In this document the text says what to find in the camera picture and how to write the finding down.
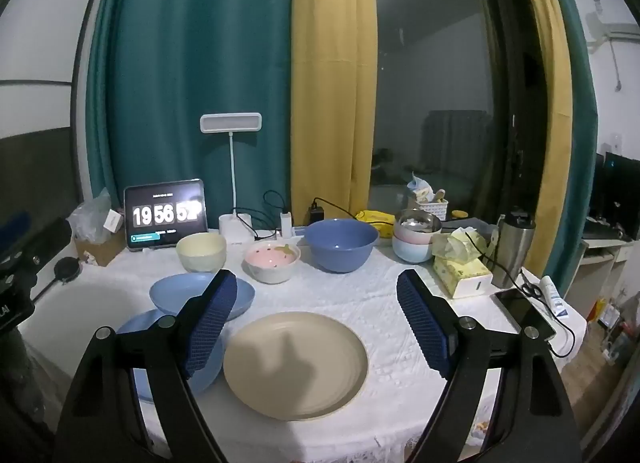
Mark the small yellow object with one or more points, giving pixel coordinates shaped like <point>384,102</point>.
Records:
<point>459,214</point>

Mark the white plastic basket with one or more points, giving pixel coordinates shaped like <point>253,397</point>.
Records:
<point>432,209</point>

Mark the light blue plate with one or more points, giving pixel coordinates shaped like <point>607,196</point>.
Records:
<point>175,293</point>
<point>145,338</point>

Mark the pale pink bowl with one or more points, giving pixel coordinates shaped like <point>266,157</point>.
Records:
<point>399,235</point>

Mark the black charger plug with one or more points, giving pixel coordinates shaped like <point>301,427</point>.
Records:
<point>317,214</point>

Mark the black scissors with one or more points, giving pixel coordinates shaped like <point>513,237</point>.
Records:
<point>532,288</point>

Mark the grey cloth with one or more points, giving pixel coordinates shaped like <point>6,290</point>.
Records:
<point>475,224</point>

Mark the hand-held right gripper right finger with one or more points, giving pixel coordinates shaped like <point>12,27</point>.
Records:
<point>425,328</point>

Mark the cream bowl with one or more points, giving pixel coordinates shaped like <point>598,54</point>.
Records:
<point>200,253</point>

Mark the clear plastic bag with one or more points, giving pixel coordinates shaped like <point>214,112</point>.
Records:
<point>90,215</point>

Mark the small white box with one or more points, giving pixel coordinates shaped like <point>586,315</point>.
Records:
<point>113,220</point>

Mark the yellow curtain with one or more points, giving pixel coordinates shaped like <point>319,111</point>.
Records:
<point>545,93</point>
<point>330,68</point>

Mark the beige plate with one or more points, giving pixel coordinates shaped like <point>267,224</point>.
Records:
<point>295,368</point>

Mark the white desk lamp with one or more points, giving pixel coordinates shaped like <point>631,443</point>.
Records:
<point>230,123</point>

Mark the large dark blue bowl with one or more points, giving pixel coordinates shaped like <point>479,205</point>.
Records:
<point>340,253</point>

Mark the black round pouch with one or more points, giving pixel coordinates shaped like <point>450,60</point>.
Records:
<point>66,271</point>

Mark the tablet with clock display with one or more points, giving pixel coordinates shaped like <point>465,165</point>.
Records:
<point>165,215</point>

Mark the black smartphone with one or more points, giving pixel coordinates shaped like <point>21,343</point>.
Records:
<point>525,313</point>

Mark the white tube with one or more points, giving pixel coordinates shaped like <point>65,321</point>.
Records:
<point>555,298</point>

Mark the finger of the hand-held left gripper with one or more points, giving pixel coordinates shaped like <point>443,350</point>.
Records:
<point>45,240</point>
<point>14,227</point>

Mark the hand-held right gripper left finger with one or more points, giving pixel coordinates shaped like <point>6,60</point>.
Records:
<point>212,323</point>

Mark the teal curtain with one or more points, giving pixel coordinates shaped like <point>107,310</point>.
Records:
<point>200,43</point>
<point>582,118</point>

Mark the black monitor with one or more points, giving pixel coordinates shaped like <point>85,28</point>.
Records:
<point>622,193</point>

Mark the white air conditioner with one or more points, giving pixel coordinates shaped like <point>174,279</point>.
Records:
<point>615,25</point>

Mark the yellow tissue pack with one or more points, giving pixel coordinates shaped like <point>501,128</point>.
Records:
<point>460,278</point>

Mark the white charger plug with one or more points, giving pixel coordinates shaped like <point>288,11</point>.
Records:
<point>286,224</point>

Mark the yellow snack packet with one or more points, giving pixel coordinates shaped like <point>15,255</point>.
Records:
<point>375,218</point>

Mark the white cabinet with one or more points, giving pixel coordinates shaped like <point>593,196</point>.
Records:
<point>600,263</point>

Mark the white power strip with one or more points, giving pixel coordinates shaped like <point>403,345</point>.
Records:
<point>299,232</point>

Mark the white textured tablecloth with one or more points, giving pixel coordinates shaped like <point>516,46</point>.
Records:
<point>375,293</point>

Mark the steel bowl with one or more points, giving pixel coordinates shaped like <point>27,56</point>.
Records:
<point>417,223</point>

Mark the dark glass window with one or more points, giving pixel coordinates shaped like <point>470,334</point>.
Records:
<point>440,43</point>

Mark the steel tumbler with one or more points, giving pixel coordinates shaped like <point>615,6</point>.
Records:
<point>512,253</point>

